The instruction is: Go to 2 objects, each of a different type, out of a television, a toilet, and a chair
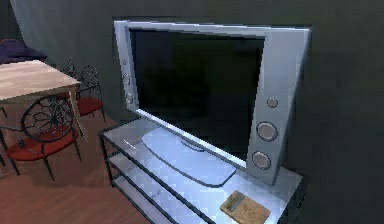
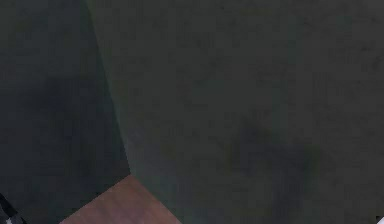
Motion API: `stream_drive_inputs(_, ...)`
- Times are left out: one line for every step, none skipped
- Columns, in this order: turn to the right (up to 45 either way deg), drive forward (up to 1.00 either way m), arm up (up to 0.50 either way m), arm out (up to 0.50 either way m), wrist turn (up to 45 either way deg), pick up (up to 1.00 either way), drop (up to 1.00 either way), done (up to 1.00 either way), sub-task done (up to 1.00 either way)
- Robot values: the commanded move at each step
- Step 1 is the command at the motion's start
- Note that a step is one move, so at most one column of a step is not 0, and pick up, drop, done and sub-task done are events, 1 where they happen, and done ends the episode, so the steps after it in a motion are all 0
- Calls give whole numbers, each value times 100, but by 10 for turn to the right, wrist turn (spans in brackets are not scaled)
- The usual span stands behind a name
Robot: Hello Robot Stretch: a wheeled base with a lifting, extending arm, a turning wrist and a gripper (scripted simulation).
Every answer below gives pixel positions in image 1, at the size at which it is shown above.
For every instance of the glass television stand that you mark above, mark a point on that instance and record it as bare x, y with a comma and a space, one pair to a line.
140, 156

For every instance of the silver flat television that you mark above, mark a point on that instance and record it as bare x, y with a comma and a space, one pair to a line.
280, 66

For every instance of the red seat metal chair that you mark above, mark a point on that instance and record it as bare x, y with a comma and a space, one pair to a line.
88, 100
43, 140

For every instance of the brown flat board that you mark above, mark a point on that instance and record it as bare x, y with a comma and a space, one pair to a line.
246, 209

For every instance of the light wooden table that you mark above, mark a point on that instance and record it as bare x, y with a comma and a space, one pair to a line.
30, 78

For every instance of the dark purple sofa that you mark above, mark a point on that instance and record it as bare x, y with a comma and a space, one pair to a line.
16, 53

